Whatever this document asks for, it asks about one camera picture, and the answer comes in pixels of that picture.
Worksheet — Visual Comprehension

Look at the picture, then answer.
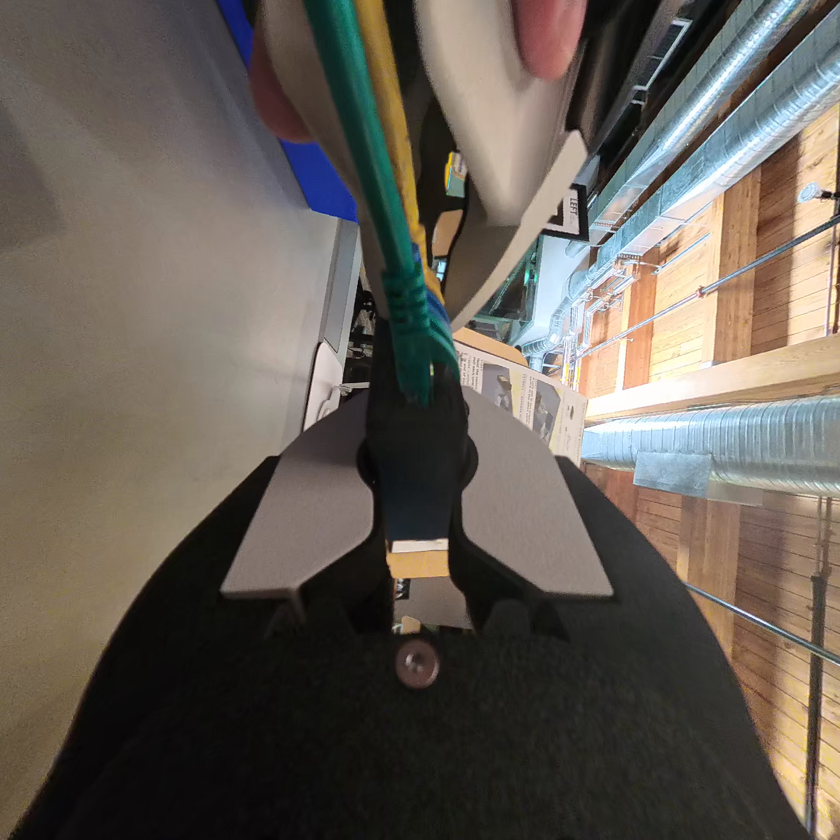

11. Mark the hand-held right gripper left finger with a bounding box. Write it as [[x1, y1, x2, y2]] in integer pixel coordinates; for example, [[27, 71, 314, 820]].
[[220, 394, 376, 603]]

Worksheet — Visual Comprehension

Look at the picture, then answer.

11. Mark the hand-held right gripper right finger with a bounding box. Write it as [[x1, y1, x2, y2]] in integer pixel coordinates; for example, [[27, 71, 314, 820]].
[[459, 387, 614, 601]]

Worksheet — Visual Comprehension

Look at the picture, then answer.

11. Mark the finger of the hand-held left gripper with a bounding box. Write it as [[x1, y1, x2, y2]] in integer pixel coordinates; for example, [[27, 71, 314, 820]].
[[255, 0, 396, 319], [412, 0, 589, 330]]

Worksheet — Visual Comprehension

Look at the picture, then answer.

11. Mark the yellow ethernet cable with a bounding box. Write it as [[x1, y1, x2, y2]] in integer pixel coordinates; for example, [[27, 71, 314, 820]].
[[354, 0, 437, 283]]

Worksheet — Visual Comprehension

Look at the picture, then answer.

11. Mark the black network switch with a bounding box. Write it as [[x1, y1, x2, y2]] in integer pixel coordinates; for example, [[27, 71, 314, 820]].
[[357, 315, 476, 555]]

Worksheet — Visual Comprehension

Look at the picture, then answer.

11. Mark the green ethernet cable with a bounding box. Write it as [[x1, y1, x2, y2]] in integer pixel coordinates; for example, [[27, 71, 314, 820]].
[[303, 0, 434, 404]]

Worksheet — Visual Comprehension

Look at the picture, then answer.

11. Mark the blue plastic bin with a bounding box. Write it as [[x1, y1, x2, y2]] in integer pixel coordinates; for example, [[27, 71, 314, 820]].
[[217, 0, 358, 221]]

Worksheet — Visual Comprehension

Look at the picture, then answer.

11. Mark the blue ethernet cable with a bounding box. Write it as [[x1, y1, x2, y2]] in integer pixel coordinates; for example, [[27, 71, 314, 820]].
[[420, 289, 460, 368]]

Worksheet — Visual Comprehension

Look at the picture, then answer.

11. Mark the instruction sheet on wooden board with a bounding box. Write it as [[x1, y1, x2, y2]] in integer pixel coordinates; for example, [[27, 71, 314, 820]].
[[387, 328, 588, 578]]

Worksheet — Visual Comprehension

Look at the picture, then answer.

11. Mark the white tablet stand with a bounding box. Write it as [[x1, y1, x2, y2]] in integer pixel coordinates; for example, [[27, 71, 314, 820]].
[[303, 338, 368, 431]]

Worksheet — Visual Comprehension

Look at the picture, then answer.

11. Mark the silver ventilation duct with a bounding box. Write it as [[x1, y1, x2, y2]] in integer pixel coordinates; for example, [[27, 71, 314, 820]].
[[581, 394, 840, 500]]

